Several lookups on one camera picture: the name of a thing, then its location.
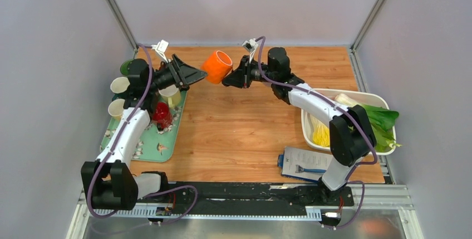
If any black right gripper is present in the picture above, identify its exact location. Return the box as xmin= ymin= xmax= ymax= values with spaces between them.
xmin=222 ymin=55 xmax=276 ymax=89

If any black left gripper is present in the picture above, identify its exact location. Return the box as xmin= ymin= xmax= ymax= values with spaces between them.
xmin=147 ymin=54 xmax=208 ymax=94

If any light green octagonal mug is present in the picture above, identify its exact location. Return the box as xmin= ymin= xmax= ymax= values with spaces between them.
xmin=159 ymin=85 xmax=181 ymax=108

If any orange mug black handle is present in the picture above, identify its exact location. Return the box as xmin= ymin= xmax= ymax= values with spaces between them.
xmin=201 ymin=50 xmax=233 ymax=84

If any red mug black handle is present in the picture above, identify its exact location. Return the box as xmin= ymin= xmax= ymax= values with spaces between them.
xmin=151 ymin=102 xmax=173 ymax=131

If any cream floral mug green inside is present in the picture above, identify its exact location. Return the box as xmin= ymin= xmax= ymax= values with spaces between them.
xmin=120 ymin=59 xmax=133 ymax=76

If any dark green octagonal mug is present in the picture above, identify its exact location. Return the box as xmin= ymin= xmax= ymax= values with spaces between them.
xmin=110 ymin=76 xmax=130 ymax=94

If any yellow mug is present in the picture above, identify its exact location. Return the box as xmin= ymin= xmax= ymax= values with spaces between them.
xmin=107 ymin=99 xmax=125 ymax=120

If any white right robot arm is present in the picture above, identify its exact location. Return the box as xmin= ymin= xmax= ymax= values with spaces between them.
xmin=222 ymin=47 xmax=376 ymax=204

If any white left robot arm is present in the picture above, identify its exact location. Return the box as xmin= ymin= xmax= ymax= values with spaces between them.
xmin=81 ymin=55 xmax=208 ymax=213

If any green floral serving tray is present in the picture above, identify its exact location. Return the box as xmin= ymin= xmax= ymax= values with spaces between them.
xmin=100 ymin=89 xmax=189 ymax=164

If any blue razor package card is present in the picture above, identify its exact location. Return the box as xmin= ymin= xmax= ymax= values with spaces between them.
xmin=277 ymin=147 xmax=333 ymax=183

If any green bok choy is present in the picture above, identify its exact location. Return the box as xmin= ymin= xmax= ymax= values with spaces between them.
xmin=335 ymin=94 xmax=401 ymax=153

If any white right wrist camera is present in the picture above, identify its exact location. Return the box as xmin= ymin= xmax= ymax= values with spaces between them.
xmin=242 ymin=38 xmax=259 ymax=62

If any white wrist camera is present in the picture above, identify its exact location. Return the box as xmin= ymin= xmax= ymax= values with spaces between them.
xmin=151 ymin=40 xmax=169 ymax=63
xmin=242 ymin=38 xmax=259 ymax=62

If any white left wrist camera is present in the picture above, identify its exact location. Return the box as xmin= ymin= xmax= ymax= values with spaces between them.
xmin=151 ymin=40 xmax=169 ymax=63

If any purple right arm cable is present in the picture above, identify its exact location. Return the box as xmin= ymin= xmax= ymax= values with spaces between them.
xmin=256 ymin=36 xmax=378 ymax=230

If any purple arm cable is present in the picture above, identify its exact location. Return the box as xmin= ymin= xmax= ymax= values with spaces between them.
xmin=86 ymin=43 xmax=198 ymax=226
xmin=256 ymin=36 xmax=378 ymax=230

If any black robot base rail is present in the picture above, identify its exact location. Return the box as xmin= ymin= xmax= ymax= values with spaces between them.
xmin=142 ymin=182 xmax=355 ymax=216

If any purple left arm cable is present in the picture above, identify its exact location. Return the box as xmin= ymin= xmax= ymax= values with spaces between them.
xmin=86 ymin=43 xmax=198 ymax=226

